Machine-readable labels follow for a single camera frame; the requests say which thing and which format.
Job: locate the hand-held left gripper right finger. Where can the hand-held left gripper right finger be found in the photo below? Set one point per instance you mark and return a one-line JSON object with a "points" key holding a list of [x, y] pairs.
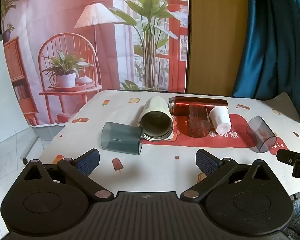
{"points": [[206, 161]]}

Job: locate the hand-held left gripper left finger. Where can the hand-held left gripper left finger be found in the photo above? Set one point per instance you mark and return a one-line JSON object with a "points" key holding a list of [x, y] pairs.
{"points": [[88, 161]]}

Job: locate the grey transparent cup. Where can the grey transparent cup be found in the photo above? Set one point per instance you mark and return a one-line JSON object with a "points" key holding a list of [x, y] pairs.
{"points": [[261, 135]]}

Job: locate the dark blue transparent cup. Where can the dark blue transparent cup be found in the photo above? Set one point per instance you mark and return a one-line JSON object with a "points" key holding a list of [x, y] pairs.
{"points": [[120, 138]]}

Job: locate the red transparent cup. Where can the red transparent cup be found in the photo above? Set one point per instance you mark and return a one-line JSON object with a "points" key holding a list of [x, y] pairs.
{"points": [[198, 122]]}

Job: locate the small white cup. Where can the small white cup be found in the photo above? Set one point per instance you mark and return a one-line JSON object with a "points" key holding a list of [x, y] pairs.
{"points": [[220, 120]]}

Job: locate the cream insulated cup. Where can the cream insulated cup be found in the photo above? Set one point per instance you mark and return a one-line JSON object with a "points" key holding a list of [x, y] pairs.
{"points": [[155, 120]]}

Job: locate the printed tablecloth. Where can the printed tablecloth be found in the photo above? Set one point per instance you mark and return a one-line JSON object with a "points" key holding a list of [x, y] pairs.
{"points": [[165, 162]]}

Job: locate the white stand leg with caster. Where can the white stand leg with caster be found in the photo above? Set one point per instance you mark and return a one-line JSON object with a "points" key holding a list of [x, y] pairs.
{"points": [[28, 150]]}

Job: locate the red metallic bottle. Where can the red metallic bottle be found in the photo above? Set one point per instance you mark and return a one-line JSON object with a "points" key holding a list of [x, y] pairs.
{"points": [[182, 105]]}

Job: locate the blue curtain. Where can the blue curtain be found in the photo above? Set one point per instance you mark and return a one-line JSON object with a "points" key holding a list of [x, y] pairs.
{"points": [[275, 42]]}

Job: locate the yellow wooden board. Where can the yellow wooden board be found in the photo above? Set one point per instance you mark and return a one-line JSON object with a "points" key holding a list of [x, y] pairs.
{"points": [[215, 42]]}

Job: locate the printed wall backdrop cloth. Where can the printed wall backdrop cloth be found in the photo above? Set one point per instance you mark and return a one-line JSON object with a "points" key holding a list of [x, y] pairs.
{"points": [[90, 55]]}

